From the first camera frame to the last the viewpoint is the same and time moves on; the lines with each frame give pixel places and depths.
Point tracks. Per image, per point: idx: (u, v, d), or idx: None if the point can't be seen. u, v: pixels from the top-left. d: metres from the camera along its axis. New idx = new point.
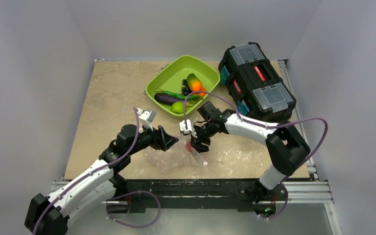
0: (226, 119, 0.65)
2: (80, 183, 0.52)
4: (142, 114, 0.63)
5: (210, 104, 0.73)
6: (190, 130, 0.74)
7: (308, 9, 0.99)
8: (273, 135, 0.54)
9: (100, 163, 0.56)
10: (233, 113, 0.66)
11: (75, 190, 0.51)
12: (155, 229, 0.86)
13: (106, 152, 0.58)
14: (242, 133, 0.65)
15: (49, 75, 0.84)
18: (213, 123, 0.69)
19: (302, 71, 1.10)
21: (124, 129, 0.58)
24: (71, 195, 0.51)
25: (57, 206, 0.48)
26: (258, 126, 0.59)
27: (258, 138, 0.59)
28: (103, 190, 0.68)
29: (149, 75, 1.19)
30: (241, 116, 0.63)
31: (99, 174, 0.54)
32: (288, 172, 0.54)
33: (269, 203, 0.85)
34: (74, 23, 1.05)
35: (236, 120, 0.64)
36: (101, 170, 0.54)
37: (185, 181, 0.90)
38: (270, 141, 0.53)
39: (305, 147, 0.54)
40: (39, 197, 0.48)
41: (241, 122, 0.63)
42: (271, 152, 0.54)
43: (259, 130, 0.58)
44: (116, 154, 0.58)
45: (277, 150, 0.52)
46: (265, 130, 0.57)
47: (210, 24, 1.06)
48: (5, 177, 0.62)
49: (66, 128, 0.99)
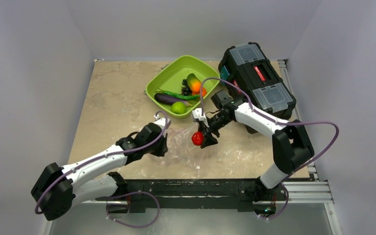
0: (237, 106, 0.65)
2: (95, 162, 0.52)
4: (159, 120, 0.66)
5: (223, 92, 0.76)
6: (204, 118, 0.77)
7: (308, 9, 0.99)
8: (280, 131, 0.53)
9: (116, 148, 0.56)
10: (245, 102, 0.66)
11: (88, 168, 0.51)
12: (155, 229, 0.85)
13: (124, 139, 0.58)
14: (250, 123, 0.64)
15: (48, 76, 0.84)
18: (224, 109, 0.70)
19: (302, 70, 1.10)
21: (150, 125, 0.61)
24: (84, 172, 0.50)
25: (69, 179, 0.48)
26: (268, 120, 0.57)
27: (266, 130, 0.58)
28: (106, 184, 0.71)
29: (149, 75, 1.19)
30: (252, 107, 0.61)
31: (113, 158, 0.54)
32: (287, 170, 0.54)
33: (269, 203, 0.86)
34: (74, 23, 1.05)
35: (247, 109, 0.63)
36: (116, 154, 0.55)
37: (185, 181, 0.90)
38: (277, 136, 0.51)
39: (310, 150, 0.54)
40: (53, 166, 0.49)
41: (251, 112, 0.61)
42: (275, 148, 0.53)
43: (268, 124, 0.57)
44: (132, 144, 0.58)
45: (282, 147, 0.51)
46: (274, 126, 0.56)
47: (210, 24, 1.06)
48: (4, 177, 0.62)
49: (66, 128, 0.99)
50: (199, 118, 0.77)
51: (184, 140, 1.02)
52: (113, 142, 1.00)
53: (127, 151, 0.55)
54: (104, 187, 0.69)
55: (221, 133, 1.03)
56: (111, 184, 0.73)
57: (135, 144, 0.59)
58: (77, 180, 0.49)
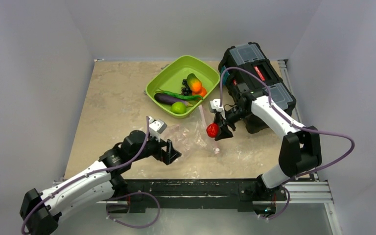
0: (256, 98, 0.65)
2: (74, 184, 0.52)
4: (153, 124, 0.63)
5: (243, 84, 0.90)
6: (222, 109, 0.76)
7: (308, 9, 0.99)
8: (293, 134, 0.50)
9: (98, 165, 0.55)
10: (264, 97, 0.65)
11: (67, 191, 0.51)
12: (155, 229, 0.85)
13: (108, 153, 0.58)
14: (264, 118, 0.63)
15: (48, 76, 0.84)
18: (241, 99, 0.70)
19: (302, 70, 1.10)
21: (132, 135, 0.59)
24: (63, 195, 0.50)
25: (47, 205, 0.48)
26: (283, 120, 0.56)
27: (278, 129, 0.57)
28: (101, 191, 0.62)
29: (149, 75, 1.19)
30: (271, 103, 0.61)
31: (95, 177, 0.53)
32: (288, 170, 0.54)
33: (269, 203, 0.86)
34: (74, 23, 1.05)
35: (265, 104, 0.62)
36: (97, 172, 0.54)
37: (185, 181, 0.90)
38: (288, 138, 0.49)
39: (317, 157, 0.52)
40: (33, 191, 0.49)
41: (268, 107, 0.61)
42: (284, 149, 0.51)
43: (282, 124, 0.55)
44: (117, 158, 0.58)
45: (291, 150, 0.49)
46: (288, 127, 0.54)
47: (209, 24, 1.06)
48: (4, 177, 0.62)
49: (66, 128, 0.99)
50: (216, 109, 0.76)
51: (181, 141, 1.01)
52: (113, 142, 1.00)
53: (108, 169, 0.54)
54: (98, 195, 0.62)
55: None
56: (106, 190, 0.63)
57: (119, 158, 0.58)
58: (56, 205, 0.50)
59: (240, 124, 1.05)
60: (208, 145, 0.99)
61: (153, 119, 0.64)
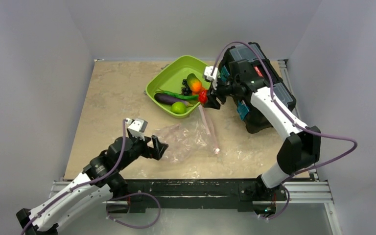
0: (256, 89, 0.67)
2: (58, 201, 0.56)
4: (133, 125, 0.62)
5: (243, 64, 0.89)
6: (212, 79, 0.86)
7: (308, 9, 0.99)
8: (295, 135, 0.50)
9: (83, 177, 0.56)
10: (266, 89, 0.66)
11: (52, 210, 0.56)
12: (155, 229, 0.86)
13: (92, 164, 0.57)
14: (266, 112, 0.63)
15: (48, 76, 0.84)
18: (241, 87, 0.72)
19: (302, 70, 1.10)
21: (116, 143, 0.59)
24: (49, 214, 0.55)
25: (35, 225, 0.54)
26: (286, 118, 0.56)
27: (280, 129, 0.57)
28: (98, 195, 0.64)
29: (149, 75, 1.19)
30: (273, 98, 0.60)
31: (79, 191, 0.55)
32: (286, 168, 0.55)
33: (269, 203, 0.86)
34: (74, 23, 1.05)
35: (268, 97, 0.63)
36: (81, 186, 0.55)
37: (185, 181, 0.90)
38: (291, 140, 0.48)
39: (315, 156, 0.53)
40: (22, 213, 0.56)
41: (270, 102, 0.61)
42: (285, 149, 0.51)
43: (285, 123, 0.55)
44: (101, 167, 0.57)
45: (292, 150, 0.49)
46: (291, 127, 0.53)
47: (209, 24, 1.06)
48: (4, 177, 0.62)
49: (66, 128, 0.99)
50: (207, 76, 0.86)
51: (181, 141, 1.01)
52: (113, 142, 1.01)
53: (92, 182, 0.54)
54: (96, 199, 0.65)
55: (221, 133, 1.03)
56: (105, 193, 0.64)
57: (105, 167, 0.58)
58: (43, 223, 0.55)
59: (240, 124, 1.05)
60: (208, 145, 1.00)
61: (132, 120, 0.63)
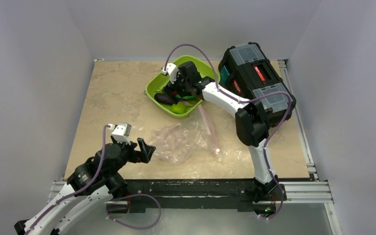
0: (204, 86, 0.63)
2: (49, 213, 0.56)
4: (117, 129, 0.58)
5: (191, 65, 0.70)
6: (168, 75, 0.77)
7: (308, 9, 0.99)
8: (243, 109, 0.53)
9: (68, 188, 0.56)
10: (211, 82, 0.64)
11: (43, 222, 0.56)
12: (156, 229, 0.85)
13: (77, 173, 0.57)
14: (217, 103, 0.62)
15: (48, 76, 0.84)
18: (192, 88, 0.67)
19: (302, 70, 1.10)
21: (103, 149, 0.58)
24: (41, 225, 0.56)
25: None
26: (231, 99, 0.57)
27: (229, 110, 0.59)
28: (97, 198, 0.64)
29: (149, 75, 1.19)
30: (219, 86, 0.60)
31: (65, 202, 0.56)
32: (247, 142, 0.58)
33: (269, 203, 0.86)
34: (74, 23, 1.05)
35: (214, 89, 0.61)
36: (66, 199, 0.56)
37: (185, 181, 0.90)
38: (239, 115, 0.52)
39: (267, 123, 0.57)
40: (17, 225, 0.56)
41: (217, 92, 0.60)
42: (237, 123, 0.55)
43: (231, 103, 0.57)
44: (85, 176, 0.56)
45: (243, 123, 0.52)
46: (236, 105, 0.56)
47: (209, 24, 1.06)
48: (5, 178, 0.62)
49: (66, 128, 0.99)
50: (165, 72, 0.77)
51: (181, 141, 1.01)
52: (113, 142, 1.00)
53: (77, 193, 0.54)
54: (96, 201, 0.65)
55: (221, 133, 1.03)
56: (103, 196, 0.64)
57: (90, 175, 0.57)
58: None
59: None
60: (208, 145, 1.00)
61: (115, 125, 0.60)
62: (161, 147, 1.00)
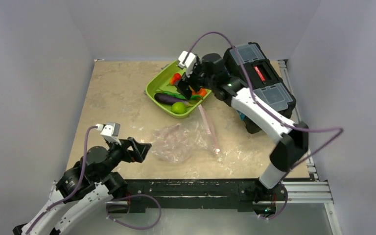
0: (236, 93, 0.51)
2: (42, 219, 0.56)
4: (104, 129, 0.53)
5: (221, 60, 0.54)
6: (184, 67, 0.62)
7: (308, 9, 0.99)
8: (288, 134, 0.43)
9: (57, 195, 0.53)
10: (245, 88, 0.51)
11: (38, 227, 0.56)
12: (155, 229, 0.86)
13: (63, 179, 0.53)
14: (249, 115, 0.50)
15: (48, 76, 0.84)
18: (218, 91, 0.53)
19: (302, 70, 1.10)
21: (90, 153, 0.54)
24: (36, 231, 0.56)
25: None
26: (273, 117, 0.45)
27: (267, 129, 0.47)
28: (98, 198, 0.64)
29: (149, 75, 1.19)
30: (255, 97, 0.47)
31: (55, 210, 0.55)
32: (282, 167, 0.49)
33: (269, 203, 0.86)
34: (74, 23, 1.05)
35: (248, 98, 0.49)
36: (55, 205, 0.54)
37: (185, 181, 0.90)
38: (284, 143, 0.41)
39: (305, 150, 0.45)
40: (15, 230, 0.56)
41: (252, 104, 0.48)
42: (278, 148, 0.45)
43: (273, 123, 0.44)
44: (72, 181, 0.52)
45: (286, 152, 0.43)
46: (281, 127, 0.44)
47: (209, 24, 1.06)
48: (5, 178, 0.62)
49: (66, 128, 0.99)
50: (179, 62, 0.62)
51: (181, 141, 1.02)
52: None
53: (65, 199, 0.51)
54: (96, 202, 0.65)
55: (221, 134, 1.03)
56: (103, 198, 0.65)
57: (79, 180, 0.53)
58: None
59: (240, 124, 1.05)
60: (208, 145, 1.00)
61: (103, 124, 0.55)
62: (161, 147, 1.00)
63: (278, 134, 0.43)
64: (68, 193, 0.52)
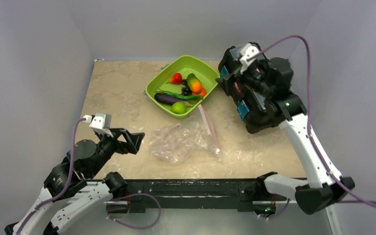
0: (291, 117, 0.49)
2: (33, 218, 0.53)
4: (94, 122, 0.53)
5: (289, 72, 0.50)
6: None
7: (308, 9, 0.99)
8: (328, 186, 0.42)
9: (45, 193, 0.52)
10: (304, 116, 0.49)
11: (28, 227, 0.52)
12: (156, 229, 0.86)
13: (51, 177, 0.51)
14: (293, 145, 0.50)
15: (48, 75, 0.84)
18: (272, 105, 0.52)
19: (302, 71, 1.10)
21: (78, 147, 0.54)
24: (27, 231, 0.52)
25: None
26: (320, 162, 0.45)
27: (308, 170, 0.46)
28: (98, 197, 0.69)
29: (149, 75, 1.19)
30: (311, 134, 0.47)
31: (45, 208, 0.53)
32: (302, 207, 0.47)
33: (269, 203, 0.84)
34: (74, 23, 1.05)
35: (302, 129, 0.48)
36: (45, 203, 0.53)
37: (185, 181, 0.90)
38: (324, 194, 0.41)
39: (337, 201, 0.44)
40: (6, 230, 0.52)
41: (304, 137, 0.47)
42: (312, 193, 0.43)
43: (318, 169, 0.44)
44: (60, 178, 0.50)
45: (320, 202, 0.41)
46: (324, 176, 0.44)
47: (209, 24, 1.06)
48: (5, 177, 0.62)
49: (66, 128, 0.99)
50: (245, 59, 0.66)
51: (181, 141, 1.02)
52: None
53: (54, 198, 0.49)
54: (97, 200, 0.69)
55: (221, 133, 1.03)
56: (103, 195, 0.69)
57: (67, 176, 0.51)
58: None
59: (240, 124, 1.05)
60: (208, 145, 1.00)
61: (92, 116, 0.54)
62: (161, 147, 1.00)
63: (320, 182, 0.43)
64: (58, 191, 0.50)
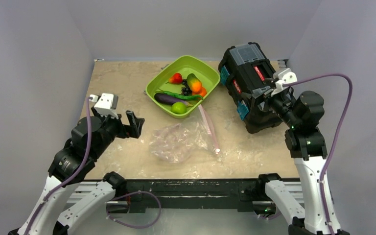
0: (308, 157, 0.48)
2: (40, 212, 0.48)
4: (101, 102, 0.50)
5: (319, 110, 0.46)
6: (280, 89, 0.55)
7: (308, 9, 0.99)
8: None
9: (51, 181, 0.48)
10: (322, 159, 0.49)
11: (38, 224, 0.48)
12: (155, 229, 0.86)
13: (56, 161, 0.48)
14: (302, 181, 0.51)
15: (48, 75, 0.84)
18: (293, 139, 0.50)
19: (302, 71, 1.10)
21: (79, 125, 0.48)
24: (36, 228, 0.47)
25: None
26: (322, 210, 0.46)
27: (309, 211, 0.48)
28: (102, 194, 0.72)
29: (149, 75, 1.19)
30: (322, 181, 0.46)
31: (55, 198, 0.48)
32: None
33: (269, 203, 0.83)
34: (74, 23, 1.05)
35: (315, 171, 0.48)
36: (55, 192, 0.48)
37: (185, 181, 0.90)
38: None
39: None
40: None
41: (315, 181, 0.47)
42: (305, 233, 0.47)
43: (318, 216, 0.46)
44: (66, 161, 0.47)
45: None
46: (322, 224, 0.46)
47: (209, 24, 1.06)
48: (4, 178, 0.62)
49: (66, 128, 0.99)
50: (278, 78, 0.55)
51: (181, 141, 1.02)
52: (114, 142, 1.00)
53: (63, 183, 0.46)
54: (101, 197, 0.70)
55: (221, 133, 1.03)
56: (107, 192, 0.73)
57: (74, 159, 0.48)
58: None
59: (240, 124, 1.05)
60: (208, 145, 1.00)
61: (99, 96, 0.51)
62: (161, 147, 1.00)
63: (316, 229, 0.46)
64: (67, 175, 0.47)
